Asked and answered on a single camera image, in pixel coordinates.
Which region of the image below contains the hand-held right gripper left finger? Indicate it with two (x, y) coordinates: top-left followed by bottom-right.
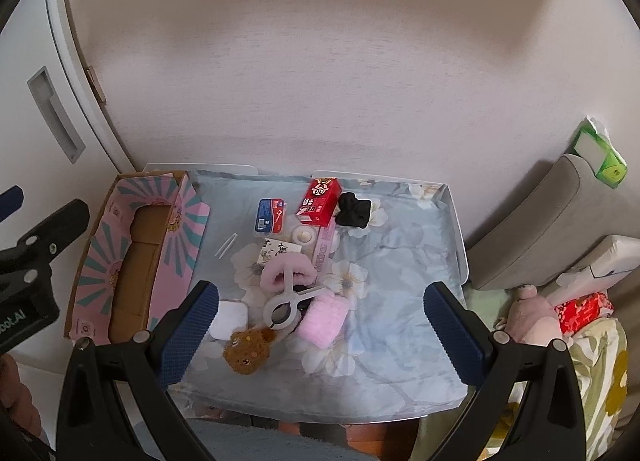
(55, 281), (221, 461)

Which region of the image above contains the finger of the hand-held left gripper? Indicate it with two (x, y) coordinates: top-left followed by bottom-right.
(0, 199), (91, 292)
(0, 186), (25, 224)

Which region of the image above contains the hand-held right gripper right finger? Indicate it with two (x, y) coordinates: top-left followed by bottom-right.
(424, 281), (586, 461)

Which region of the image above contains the white square case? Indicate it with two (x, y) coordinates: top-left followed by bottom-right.
(209, 301), (249, 341)

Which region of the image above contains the pink striped cardboard box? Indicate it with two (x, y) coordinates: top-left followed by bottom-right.
(64, 171), (210, 346)

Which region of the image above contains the brown fluffy hair tie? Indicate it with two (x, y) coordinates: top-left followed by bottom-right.
(223, 327), (277, 376)

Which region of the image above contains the pink fluffy scrunchie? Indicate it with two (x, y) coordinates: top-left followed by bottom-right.
(260, 253), (317, 294)

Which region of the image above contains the large white hair clip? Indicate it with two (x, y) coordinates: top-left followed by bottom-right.
(263, 263), (326, 332)

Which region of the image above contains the printed tissue pack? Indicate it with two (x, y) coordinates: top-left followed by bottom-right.
(257, 237), (296, 267)

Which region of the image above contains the pink fluffy pouch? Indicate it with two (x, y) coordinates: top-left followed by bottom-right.
(298, 291), (349, 348)

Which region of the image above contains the blue floss pick case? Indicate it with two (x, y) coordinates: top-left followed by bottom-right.
(255, 198), (289, 233)

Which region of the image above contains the long pink box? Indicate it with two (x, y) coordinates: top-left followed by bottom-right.
(310, 221), (337, 267)

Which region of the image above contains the black scrunchie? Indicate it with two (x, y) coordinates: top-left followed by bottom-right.
(334, 192), (373, 228)

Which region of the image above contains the red printed carton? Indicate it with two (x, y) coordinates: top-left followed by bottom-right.
(296, 178), (343, 226)

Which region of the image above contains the person's left hand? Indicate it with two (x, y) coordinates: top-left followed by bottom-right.
(0, 356), (43, 438)

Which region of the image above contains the white wardrobe door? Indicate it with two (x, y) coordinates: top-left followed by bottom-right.
(0, 0), (133, 262)

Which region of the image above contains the blue floral cloth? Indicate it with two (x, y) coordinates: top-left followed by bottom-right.
(170, 170), (468, 424)

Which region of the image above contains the pink plush pig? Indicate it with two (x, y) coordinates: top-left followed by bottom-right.
(495, 285), (573, 347)

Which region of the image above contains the red printed pack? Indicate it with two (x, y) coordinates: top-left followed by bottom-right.
(555, 292), (615, 334)

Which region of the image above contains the grey cushion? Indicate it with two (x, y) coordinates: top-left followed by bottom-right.
(467, 154), (608, 292)

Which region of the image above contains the brass door hinge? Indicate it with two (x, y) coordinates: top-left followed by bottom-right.
(86, 66), (107, 102)

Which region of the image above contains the green floral blanket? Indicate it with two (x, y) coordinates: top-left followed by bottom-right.
(490, 318), (631, 461)

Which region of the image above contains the white pillow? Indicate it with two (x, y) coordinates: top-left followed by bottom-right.
(542, 235), (640, 302)

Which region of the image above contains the green tissue pack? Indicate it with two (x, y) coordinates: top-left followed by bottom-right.
(572, 116), (628, 189)

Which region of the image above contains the grey recessed door handle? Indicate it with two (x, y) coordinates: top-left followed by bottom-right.
(27, 66), (86, 162)

